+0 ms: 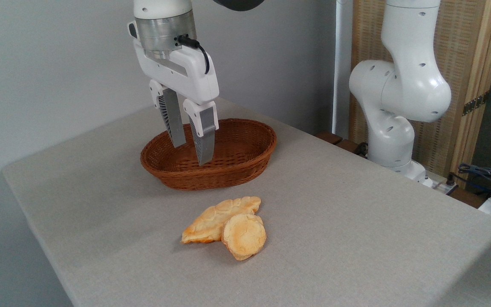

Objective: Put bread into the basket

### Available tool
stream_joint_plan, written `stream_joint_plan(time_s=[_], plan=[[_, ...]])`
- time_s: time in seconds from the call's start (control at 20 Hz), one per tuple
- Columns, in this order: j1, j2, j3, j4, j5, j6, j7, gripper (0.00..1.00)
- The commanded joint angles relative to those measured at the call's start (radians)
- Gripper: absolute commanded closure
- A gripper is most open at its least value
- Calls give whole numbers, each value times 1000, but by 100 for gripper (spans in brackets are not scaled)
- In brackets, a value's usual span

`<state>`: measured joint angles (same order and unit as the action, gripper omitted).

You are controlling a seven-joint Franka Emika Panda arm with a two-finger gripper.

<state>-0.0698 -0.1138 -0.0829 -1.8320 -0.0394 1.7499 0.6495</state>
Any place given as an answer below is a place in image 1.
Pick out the grey tablecloth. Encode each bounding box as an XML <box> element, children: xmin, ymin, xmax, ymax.
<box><xmin>1</xmin><ymin>97</ymin><xmax>491</xmax><ymax>307</ymax></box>

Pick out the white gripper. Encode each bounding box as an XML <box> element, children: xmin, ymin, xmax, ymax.
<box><xmin>133</xmin><ymin>39</ymin><xmax>220</xmax><ymax>166</ymax></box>

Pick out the brown wooden block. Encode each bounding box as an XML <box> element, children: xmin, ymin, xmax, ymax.
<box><xmin>315</xmin><ymin>131</ymin><xmax>344</xmax><ymax>145</ymax></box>

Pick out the round golden bread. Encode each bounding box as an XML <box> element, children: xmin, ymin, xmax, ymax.
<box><xmin>221</xmin><ymin>214</ymin><xmax>267</xmax><ymax>261</ymax></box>

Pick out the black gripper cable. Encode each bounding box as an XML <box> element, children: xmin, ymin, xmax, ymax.
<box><xmin>177</xmin><ymin>35</ymin><xmax>211</xmax><ymax>75</ymax></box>

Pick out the brass screen hinge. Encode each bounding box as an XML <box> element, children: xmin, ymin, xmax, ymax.
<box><xmin>462</xmin><ymin>91</ymin><xmax>490</xmax><ymax>116</ymax></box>

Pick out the leaf-shaped golden bread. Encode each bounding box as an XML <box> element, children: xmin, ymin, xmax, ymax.
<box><xmin>181</xmin><ymin>196</ymin><xmax>262</xmax><ymax>244</ymax></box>

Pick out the wooden woven folding screen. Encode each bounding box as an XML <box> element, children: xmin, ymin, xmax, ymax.
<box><xmin>349</xmin><ymin>0</ymin><xmax>491</xmax><ymax>188</ymax></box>

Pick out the brown oval wicker basket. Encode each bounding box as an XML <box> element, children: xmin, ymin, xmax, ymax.
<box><xmin>140</xmin><ymin>118</ymin><xmax>277</xmax><ymax>191</ymax></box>

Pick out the white vertical pole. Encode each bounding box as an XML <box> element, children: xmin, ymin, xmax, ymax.
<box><xmin>332</xmin><ymin>0</ymin><xmax>354</xmax><ymax>139</ymax></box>

